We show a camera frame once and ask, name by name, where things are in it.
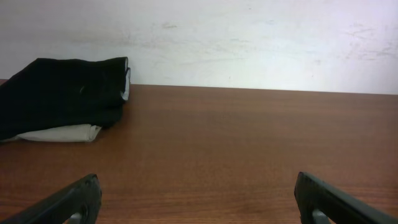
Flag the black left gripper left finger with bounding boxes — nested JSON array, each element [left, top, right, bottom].
[[2, 174, 102, 224]]

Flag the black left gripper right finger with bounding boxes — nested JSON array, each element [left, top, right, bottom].
[[294, 172, 397, 224]]

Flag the folded black garment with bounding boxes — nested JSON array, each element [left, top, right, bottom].
[[1, 57, 130, 140]]

